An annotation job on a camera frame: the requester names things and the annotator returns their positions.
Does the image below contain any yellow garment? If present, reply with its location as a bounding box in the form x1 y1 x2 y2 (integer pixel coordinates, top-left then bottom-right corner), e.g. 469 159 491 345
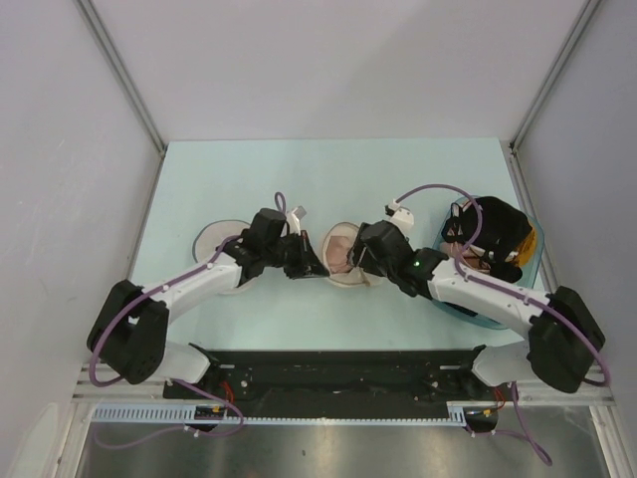
512 224 537 268

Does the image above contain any pink mesh laundry bag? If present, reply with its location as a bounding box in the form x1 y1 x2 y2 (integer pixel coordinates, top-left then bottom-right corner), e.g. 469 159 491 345
320 222 382 288

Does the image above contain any pink bra from bag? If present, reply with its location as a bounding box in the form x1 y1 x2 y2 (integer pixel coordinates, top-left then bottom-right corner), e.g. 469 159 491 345
325 235 354 274

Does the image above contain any grey-trimmed mesh laundry bag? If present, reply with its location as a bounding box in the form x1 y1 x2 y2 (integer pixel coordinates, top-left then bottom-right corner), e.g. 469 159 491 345
192 220 252 300

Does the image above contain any right aluminium frame post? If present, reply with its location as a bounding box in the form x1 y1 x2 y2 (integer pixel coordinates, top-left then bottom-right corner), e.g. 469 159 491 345
509 0 605 153

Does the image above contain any white slotted cable duct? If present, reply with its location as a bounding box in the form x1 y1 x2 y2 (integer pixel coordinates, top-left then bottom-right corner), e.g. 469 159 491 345
91 403 496 427

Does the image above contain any aluminium frame post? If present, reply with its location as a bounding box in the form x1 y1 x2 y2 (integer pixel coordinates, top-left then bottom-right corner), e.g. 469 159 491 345
74 0 167 158
509 0 605 153

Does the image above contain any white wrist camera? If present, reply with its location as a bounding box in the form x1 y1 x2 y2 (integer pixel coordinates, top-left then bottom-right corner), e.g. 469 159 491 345
286 206 307 235
385 200 415 236

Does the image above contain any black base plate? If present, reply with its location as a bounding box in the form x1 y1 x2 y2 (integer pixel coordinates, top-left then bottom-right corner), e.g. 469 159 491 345
161 350 519 419

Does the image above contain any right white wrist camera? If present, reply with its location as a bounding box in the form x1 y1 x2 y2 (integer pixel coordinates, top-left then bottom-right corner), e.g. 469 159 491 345
385 200 415 236

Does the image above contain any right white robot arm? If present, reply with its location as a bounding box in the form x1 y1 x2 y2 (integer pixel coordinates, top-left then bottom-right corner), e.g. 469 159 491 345
348 220 605 399

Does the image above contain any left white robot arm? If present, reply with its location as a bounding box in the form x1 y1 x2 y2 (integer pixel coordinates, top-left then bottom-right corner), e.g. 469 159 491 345
87 206 329 398

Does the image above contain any left aluminium frame post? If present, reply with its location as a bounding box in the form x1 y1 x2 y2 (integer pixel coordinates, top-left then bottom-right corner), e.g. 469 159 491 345
74 0 167 158

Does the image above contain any black bra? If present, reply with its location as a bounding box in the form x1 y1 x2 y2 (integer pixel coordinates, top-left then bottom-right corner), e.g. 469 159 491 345
440 196 531 283

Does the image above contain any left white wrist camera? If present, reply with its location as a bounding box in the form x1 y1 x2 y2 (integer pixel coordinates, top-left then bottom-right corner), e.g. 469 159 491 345
286 206 307 235

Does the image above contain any aluminium side rail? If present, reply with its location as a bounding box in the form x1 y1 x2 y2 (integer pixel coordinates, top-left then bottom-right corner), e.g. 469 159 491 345
507 143 628 478

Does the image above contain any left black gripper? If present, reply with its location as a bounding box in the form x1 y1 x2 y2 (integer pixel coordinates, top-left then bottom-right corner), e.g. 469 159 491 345
263 229 328 279

